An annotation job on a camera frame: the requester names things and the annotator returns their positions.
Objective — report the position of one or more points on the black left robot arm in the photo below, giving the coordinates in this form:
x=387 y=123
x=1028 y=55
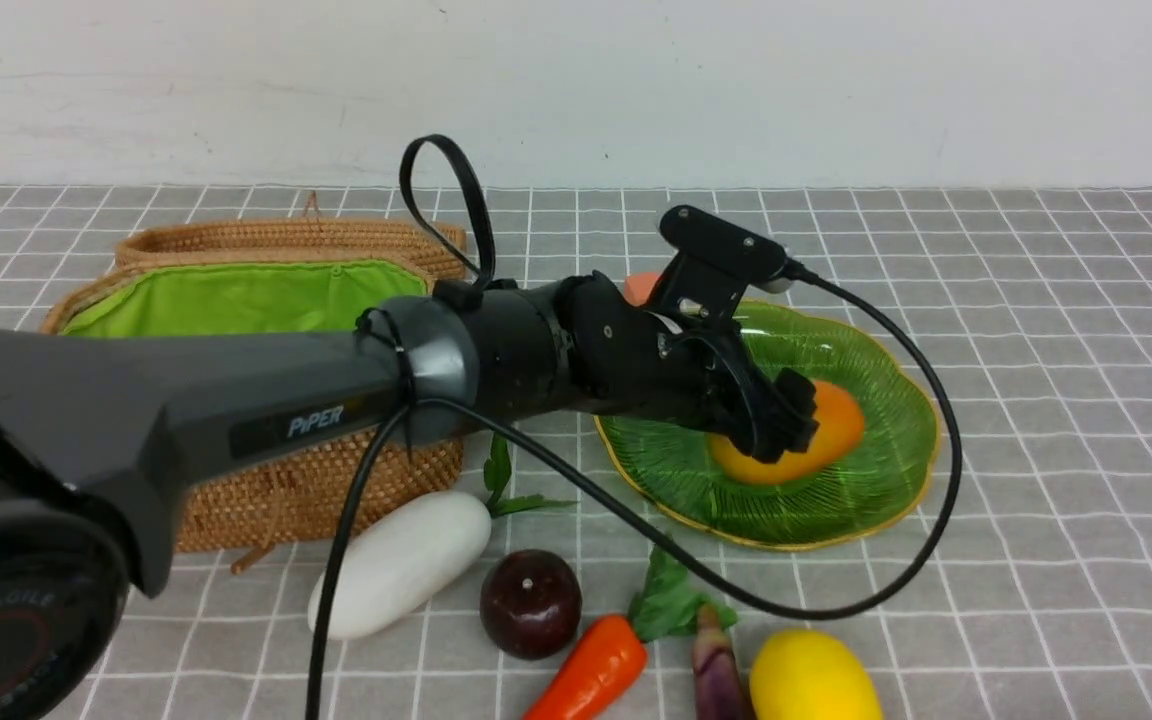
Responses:
x=102 y=440

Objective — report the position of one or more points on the yellow lemon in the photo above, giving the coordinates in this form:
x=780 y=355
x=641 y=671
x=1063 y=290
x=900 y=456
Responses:
x=801 y=673

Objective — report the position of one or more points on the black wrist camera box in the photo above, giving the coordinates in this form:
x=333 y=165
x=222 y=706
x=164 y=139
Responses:
x=715 y=263

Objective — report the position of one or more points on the woven wicker basket green lining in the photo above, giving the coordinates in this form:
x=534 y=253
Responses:
x=296 y=499

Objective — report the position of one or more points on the orange yellow mango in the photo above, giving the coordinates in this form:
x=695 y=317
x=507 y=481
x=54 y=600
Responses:
x=841 y=428

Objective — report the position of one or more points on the small orange cube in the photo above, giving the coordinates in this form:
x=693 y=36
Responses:
x=638 y=287

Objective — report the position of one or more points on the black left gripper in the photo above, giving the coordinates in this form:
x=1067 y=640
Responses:
x=624 y=362

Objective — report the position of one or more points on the orange carrot green leaves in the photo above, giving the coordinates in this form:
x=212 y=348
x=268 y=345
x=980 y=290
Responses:
x=611 y=654

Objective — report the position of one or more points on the dark purple plum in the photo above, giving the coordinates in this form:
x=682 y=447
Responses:
x=531 y=604

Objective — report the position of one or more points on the white radish vegetable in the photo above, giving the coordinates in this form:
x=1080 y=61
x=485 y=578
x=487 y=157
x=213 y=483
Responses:
x=402 y=560

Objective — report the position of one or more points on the grey checked tablecloth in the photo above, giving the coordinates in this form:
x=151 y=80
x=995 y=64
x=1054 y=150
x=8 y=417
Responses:
x=1036 y=308

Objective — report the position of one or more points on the green glass plate gold rim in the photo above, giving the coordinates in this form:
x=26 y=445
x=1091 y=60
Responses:
x=878 y=483

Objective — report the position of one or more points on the purple eggplant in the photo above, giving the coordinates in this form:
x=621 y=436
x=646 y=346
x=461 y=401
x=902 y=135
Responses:
x=718 y=689

